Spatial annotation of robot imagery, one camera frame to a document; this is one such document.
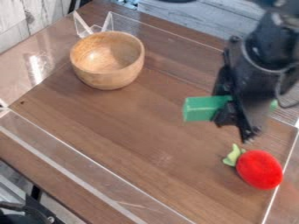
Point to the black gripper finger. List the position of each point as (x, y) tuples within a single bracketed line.
[(227, 115), (249, 125)]

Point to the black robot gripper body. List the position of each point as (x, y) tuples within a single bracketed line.
[(251, 78)]

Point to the green rectangular block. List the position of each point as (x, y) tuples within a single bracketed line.
[(201, 108)]

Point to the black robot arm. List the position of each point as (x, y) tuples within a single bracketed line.
[(276, 32)]

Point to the brown wooden bowl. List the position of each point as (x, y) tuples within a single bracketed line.
[(108, 59)]

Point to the red plush strawberry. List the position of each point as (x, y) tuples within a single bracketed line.
[(256, 166)]

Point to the black clamp with cable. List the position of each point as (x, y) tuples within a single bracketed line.
[(20, 209)]

